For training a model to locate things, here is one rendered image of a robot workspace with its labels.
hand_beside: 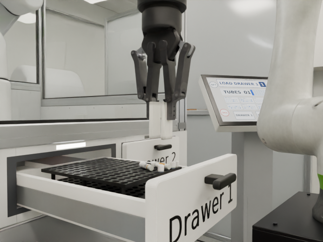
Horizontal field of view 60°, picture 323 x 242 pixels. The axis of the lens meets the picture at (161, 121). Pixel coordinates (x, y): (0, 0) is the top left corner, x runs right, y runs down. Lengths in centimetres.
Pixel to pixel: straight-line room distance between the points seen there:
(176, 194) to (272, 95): 42
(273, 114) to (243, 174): 72
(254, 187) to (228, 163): 88
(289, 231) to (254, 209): 89
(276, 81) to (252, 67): 146
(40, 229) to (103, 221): 25
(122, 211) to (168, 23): 32
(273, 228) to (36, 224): 46
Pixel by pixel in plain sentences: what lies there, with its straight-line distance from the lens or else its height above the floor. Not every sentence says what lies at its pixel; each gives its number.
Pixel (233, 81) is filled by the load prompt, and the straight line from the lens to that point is 140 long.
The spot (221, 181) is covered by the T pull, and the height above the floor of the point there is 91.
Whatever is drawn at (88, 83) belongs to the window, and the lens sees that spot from 73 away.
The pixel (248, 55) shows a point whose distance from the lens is 222.
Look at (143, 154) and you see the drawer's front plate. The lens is 84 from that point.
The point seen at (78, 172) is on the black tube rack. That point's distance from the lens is 57.
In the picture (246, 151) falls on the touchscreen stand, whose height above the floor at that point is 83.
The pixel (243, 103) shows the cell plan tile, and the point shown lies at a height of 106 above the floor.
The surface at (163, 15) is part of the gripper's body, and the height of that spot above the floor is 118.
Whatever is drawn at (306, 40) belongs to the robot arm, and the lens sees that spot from 78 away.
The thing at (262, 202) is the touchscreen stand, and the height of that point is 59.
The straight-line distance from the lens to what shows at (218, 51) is 233.
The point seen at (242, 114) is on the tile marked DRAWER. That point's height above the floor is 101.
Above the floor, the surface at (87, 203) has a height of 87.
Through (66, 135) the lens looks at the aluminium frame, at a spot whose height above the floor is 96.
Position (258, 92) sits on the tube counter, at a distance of 142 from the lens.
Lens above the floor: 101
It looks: 1 degrees down
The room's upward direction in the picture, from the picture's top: straight up
